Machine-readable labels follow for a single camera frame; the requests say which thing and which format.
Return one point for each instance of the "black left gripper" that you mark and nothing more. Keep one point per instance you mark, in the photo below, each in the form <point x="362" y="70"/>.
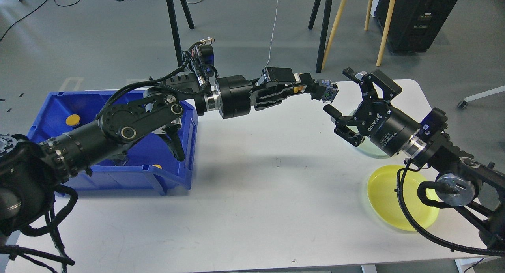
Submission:
<point x="237" y="95"/>

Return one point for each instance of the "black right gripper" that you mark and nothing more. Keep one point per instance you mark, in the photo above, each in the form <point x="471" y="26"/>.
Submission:
<point x="386" y="126"/>

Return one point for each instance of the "yellow push button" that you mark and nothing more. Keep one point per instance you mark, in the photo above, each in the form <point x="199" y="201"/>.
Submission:
<point x="320" y="90"/>

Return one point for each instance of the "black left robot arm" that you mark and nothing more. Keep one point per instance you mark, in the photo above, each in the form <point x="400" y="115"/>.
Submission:
<point x="34" y="197"/>

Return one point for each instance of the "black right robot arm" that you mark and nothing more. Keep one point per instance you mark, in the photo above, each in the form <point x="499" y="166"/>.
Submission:
<point x="474" y="190"/>

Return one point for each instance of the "light green plate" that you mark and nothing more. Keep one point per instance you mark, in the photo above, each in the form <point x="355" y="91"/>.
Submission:
<point x="369" y="149"/>

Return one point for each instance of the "yellow plate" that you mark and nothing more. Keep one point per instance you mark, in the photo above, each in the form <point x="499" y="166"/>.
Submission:
<point x="383" y="198"/>

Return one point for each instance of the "yellow push button left corner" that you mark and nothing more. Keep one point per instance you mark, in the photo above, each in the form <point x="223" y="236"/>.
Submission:
<point x="73" y="121"/>

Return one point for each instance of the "white caster stand leg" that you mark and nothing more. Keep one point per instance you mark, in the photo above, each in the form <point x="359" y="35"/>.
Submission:
<point x="464" y="102"/>

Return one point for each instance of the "black equipment case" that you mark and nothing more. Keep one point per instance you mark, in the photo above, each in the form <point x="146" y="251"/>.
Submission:
<point x="415" y="24"/>

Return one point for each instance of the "black stand legs centre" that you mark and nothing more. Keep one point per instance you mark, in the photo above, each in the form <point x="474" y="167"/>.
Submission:
<point x="324" y="28"/>

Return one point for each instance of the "wooden easel legs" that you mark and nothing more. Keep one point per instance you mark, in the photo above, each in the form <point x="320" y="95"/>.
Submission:
<point x="351" y="23"/>

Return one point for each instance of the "blue plastic storage bin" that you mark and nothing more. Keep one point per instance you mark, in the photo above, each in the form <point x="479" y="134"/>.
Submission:
<point x="138" y="172"/>

